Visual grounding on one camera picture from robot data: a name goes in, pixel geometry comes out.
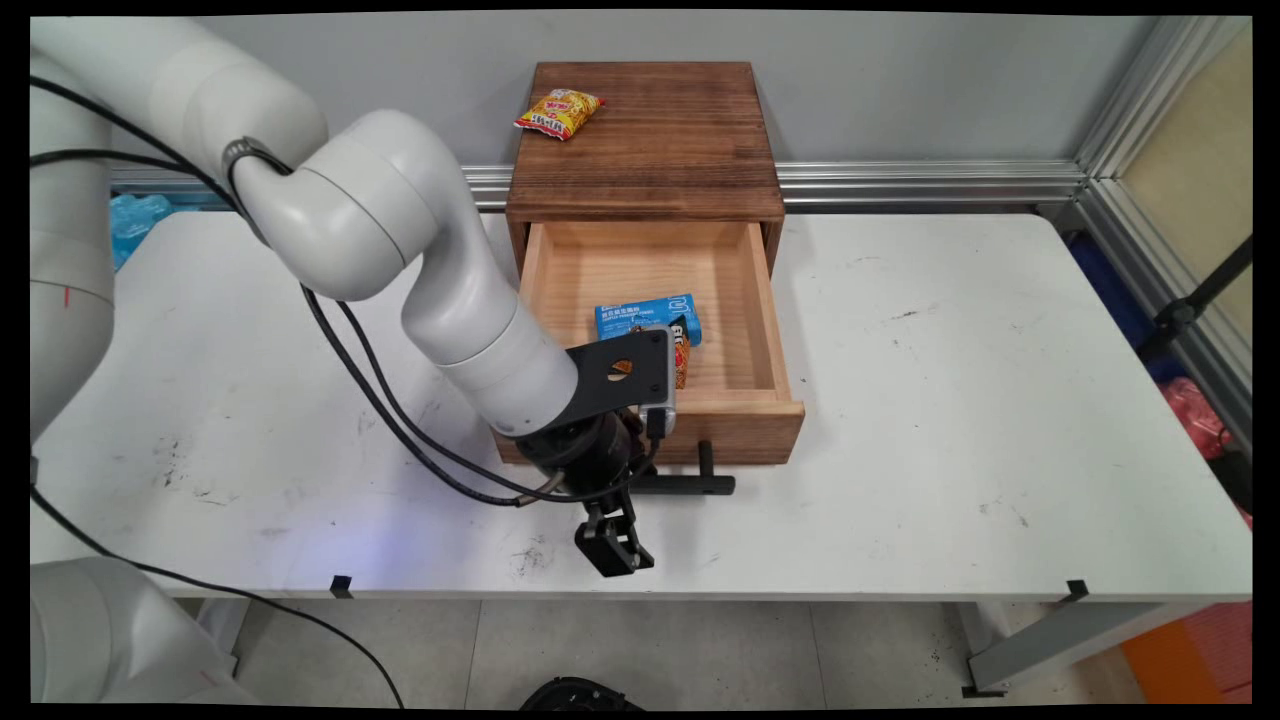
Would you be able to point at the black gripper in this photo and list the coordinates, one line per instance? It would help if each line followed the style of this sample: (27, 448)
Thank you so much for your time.
(585, 455)

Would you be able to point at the black round object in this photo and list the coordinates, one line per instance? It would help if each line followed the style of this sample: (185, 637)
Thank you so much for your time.
(580, 693)

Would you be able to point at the red snack packet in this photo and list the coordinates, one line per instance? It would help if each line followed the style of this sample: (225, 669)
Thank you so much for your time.
(682, 355)

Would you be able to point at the blue snack packet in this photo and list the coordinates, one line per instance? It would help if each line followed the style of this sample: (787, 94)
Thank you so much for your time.
(645, 315)

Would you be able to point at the black table edge clip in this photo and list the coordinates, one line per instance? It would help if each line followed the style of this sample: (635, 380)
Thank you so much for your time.
(1076, 591)
(341, 587)

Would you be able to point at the white table leg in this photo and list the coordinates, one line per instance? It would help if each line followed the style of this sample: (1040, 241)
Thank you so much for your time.
(222, 630)

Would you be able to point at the yellow snack packet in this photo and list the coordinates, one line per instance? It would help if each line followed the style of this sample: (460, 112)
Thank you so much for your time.
(561, 112)

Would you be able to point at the grey table leg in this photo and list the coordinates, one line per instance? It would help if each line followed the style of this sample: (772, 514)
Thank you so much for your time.
(1070, 640)

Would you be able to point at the blue bin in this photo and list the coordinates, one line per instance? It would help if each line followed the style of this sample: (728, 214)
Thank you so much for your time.
(1115, 295)

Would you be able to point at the orange box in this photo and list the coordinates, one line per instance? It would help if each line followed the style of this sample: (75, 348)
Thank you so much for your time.
(1195, 655)

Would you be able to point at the blue bubble wrap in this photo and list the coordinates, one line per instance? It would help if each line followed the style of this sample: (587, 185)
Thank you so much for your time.
(138, 225)

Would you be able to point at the red plastic bag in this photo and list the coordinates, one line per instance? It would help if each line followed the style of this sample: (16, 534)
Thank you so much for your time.
(1195, 415)

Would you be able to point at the black tripod leg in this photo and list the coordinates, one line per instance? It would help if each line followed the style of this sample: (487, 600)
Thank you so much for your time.
(1195, 300)

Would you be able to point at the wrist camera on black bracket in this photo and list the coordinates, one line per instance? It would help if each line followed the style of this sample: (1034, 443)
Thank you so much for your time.
(620, 375)

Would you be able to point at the horizontal aluminium rail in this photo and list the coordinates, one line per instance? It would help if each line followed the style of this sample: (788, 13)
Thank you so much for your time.
(920, 183)

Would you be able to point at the aluminium corner frame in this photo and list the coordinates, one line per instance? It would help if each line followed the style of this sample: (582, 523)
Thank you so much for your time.
(1150, 150)

